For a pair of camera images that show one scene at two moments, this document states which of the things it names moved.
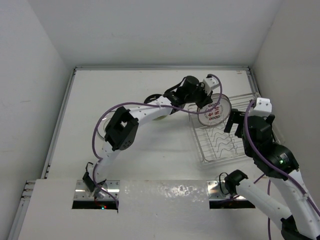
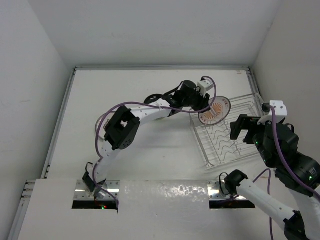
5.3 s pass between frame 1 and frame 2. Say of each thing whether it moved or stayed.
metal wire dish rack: stayed
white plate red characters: moved
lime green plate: stayed
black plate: stayed
